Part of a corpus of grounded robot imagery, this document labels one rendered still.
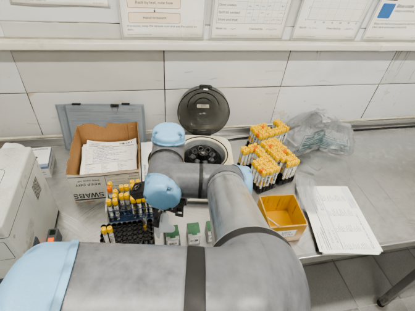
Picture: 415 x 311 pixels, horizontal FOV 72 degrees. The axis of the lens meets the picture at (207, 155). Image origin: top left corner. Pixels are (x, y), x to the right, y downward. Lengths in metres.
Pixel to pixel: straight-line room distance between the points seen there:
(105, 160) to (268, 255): 1.01
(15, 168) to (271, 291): 0.78
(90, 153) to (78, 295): 1.05
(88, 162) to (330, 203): 0.96
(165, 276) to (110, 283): 0.03
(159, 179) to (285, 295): 0.38
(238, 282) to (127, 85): 1.08
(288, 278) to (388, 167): 1.37
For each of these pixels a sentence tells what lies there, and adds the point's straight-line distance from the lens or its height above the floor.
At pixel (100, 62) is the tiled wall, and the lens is 1.19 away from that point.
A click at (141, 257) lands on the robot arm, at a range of 0.22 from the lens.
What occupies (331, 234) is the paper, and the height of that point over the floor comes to 0.89.
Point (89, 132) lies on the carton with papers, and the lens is 1.28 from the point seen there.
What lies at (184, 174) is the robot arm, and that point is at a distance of 0.57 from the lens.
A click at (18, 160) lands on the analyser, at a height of 1.17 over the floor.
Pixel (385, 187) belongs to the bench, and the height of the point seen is 0.87.
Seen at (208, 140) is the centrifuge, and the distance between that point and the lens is 1.20.
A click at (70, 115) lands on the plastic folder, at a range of 1.30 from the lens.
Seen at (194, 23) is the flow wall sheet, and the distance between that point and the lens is 1.13.
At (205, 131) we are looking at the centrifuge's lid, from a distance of 1.25.
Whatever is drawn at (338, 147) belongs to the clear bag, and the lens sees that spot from 1.50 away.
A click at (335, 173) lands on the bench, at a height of 0.88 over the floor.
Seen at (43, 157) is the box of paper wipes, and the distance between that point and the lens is 1.29.
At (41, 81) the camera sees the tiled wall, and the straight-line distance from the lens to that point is 1.26.
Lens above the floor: 1.74
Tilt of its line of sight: 42 degrees down
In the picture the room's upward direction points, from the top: 6 degrees clockwise
